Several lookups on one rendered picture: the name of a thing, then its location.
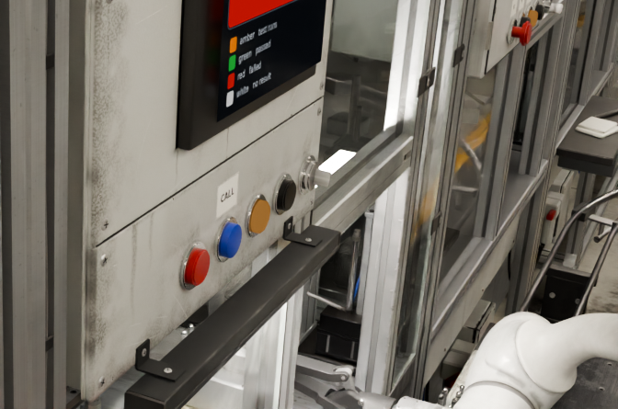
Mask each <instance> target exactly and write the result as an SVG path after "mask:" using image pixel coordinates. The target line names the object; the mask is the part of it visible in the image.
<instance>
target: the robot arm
mask: <svg viewBox="0 0 618 409"><path fill-rule="evenodd" d="M590 358H606V359H609V360H614V361H618V314H617V313H588V314H582V315H579V316H575V317H572V318H569V319H566V320H564V321H562V322H559V323H556V324H550V323H549V322H548V321H547V320H546V319H544V318H543V317H542V316H540V315H538V314H535V313H532V312H516V313H514V314H511V315H509V316H507V317H505V318H503V319H502V320H501V321H499V322H498V323H497V324H496V325H495V326H494V327H493V328H492V329H491V330H490V331H489V332H488V333H487V335H486V337H485V338H484V340H483V342H482V344H481V346H480V347H479V348H478V350H477V352H476V354H475V358H474V360H473V362H472V365H471V367H470V369H469V372H468V374H467V377H466V380H465V385H464V390H463V395H462V397H461V399H460V400H459V401H458V402H457V404H456V405H455V406H454V407H453V408H448V407H443V406H440V405H439V404H433V403H428V402H424V401H421V400H418V399H415V398H411V397H408V396H405V397H403V398H401V399H400V401H398V400H397V399H395V398H391V397H388V396H384V395H381V394H379V393H375V392H364V391H363V390H361V389H360V388H359V387H357V386H355V385H354V382H353V379H352V373H353V372H354V368H353V367H352V366H351V365H347V366H336V365H332V364H329V363H325V362H323V361H319V360H316V359H312V358H307V357H304V356H301V355H297V359H296V365H295V377H294V389H295V390H297V391H299V392H301V393H303V394H305V395H307V396H309V397H311V398H313V399H314V400H315V401H316V403H317V404H319V405H321V406H323V409H551V408H552V406H553V405H554V404H555V403H556V402H557V401H558V400H559V399H560V398H561V397H562V396H563V395H564V393H565V392H567V391H568V390H569V389H570V388H571V387H572V386H573V385H574V383H575V381H576V378H577V366H579V365H580V364H581V363H583V362H584V361H586V360H588V359H590ZM311 377H314V378H317V379H319V380H323V381H330V382H335V383H336V385H337V386H338V385H342V386H343V387H344V388H342V389H337V388H335V387H333V386H331V385H329V384H324V383H322V382H320V381H317V380H315V379H313V378H311ZM327 395H328V396H327ZM326 396H327V397H326Z"/></svg>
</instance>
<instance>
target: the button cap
mask: <svg viewBox="0 0 618 409"><path fill-rule="evenodd" d="M241 239H242V229H241V226H240V225H239V224H237V223H233V222H231V223H230V224H229V225H228V226H227V227H226V229H225V230H224V233H223V238H222V241H221V254H222V256H223V257H227V258H232V257H234V256H235V254H236V253H237V251H238V249H239V246H240V244H241Z"/></svg>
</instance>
